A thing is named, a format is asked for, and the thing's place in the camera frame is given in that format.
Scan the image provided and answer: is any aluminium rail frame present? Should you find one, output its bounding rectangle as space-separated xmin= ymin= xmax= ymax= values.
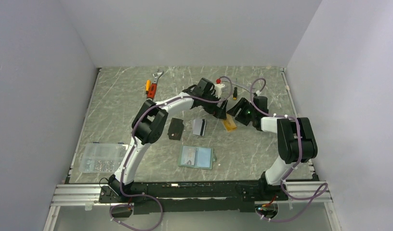
xmin=43 ymin=181 xmax=342 ymax=231

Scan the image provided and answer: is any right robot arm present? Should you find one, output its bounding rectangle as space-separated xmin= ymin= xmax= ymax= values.
xmin=227 ymin=95 xmax=318 ymax=200

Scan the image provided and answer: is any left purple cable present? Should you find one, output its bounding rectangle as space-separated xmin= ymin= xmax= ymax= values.
xmin=119 ymin=76 xmax=234 ymax=231

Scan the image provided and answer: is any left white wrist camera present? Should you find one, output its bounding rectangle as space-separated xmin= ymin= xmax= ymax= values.
xmin=214 ymin=78 xmax=225 ymax=98

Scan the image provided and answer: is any red adjustable wrench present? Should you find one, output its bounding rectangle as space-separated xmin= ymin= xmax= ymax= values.
xmin=146 ymin=69 xmax=164 ymax=100

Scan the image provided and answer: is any silver VIP card stack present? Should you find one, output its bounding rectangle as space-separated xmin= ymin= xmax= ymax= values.
xmin=192 ymin=118 xmax=206 ymax=136

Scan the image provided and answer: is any orange card stack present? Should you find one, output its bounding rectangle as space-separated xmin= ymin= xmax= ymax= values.
xmin=223 ymin=114 xmax=237 ymax=132

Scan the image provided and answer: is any single silver VIP card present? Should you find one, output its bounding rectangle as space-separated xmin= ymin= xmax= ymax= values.
xmin=181 ymin=146 xmax=197 ymax=166

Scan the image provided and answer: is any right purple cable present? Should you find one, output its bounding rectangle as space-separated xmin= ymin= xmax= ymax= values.
xmin=235 ymin=77 xmax=328 ymax=223

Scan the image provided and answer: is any yellow handled screwdriver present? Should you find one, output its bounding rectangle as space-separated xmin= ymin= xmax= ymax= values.
xmin=145 ymin=80 xmax=151 ymax=94

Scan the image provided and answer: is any clear plastic bag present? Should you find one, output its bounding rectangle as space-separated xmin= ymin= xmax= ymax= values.
xmin=79 ymin=142 xmax=129 ymax=174

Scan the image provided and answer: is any green card holder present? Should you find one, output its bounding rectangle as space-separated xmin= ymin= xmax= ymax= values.
xmin=178 ymin=146 xmax=216 ymax=170

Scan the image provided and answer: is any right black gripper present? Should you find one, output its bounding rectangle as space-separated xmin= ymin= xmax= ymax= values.
xmin=226 ymin=98 xmax=256 ymax=127

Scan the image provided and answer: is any purple cable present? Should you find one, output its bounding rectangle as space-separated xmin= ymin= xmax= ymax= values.
xmin=119 ymin=76 xmax=234 ymax=231
xmin=235 ymin=77 xmax=328 ymax=223

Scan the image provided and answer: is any black VIP card stack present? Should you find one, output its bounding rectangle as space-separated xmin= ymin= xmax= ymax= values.
xmin=167 ymin=118 xmax=184 ymax=141

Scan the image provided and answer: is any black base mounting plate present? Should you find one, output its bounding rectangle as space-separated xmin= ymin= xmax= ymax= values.
xmin=99 ymin=179 xmax=288 ymax=215

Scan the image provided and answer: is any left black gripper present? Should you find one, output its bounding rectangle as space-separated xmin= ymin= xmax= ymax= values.
xmin=201 ymin=91 xmax=227 ymax=120

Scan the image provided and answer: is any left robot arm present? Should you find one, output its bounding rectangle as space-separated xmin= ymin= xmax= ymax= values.
xmin=108 ymin=78 xmax=233 ymax=202

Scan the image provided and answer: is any black yellow small screwdriver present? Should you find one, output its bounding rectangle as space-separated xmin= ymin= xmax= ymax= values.
xmin=233 ymin=78 xmax=238 ymax=101

